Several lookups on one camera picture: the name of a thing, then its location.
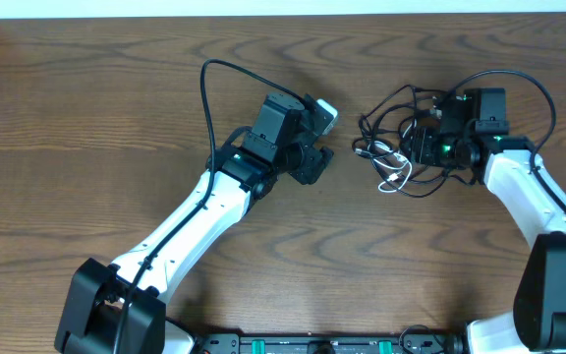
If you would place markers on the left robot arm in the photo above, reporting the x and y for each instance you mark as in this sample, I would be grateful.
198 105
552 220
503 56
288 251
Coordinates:
121 307

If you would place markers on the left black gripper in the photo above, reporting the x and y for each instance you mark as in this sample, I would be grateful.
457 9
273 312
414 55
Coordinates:
318 160

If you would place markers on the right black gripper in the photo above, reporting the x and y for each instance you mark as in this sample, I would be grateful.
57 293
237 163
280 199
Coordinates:
421 147

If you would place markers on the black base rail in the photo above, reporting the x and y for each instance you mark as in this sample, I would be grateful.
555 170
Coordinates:
416 339

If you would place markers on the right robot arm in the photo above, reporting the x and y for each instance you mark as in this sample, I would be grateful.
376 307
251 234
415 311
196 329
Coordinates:
513 171

